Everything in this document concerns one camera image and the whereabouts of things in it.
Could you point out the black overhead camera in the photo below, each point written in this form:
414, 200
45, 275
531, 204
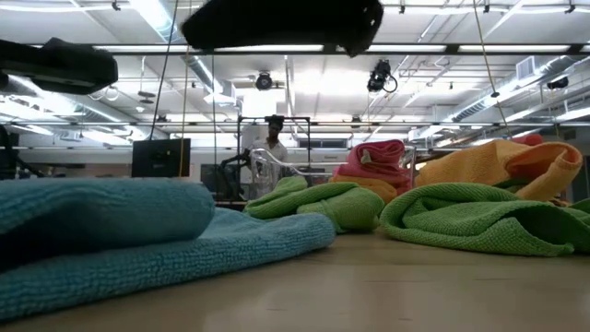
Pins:
264, 81

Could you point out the large green microfiber towel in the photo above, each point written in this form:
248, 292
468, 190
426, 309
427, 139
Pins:
461, 219

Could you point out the clear plastic bin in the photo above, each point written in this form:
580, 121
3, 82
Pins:
410, 159

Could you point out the orange microfiber towel with label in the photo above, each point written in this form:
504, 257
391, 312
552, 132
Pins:
373, 186

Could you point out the person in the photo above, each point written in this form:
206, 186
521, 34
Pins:
272, 152

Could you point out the small green microfiber towel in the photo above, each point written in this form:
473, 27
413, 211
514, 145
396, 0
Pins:
332, 205

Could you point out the dark background equipment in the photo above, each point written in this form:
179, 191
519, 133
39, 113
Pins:
9, 157

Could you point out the black monitor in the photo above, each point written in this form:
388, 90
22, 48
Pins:
161, 157

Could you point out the black background robot arm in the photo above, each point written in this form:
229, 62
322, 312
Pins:
232, 173

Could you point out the black ceiling fixture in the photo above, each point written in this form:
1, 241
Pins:
558, 83

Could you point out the blue microfiber towel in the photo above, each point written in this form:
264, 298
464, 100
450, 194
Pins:
138, 230

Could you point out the red rounded background object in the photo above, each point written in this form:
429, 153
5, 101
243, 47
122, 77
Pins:
530, 138

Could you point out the black overhead rig beam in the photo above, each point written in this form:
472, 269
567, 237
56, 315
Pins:
415, 48

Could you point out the pink microfiber towel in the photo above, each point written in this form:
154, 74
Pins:
382, 152
369, 174

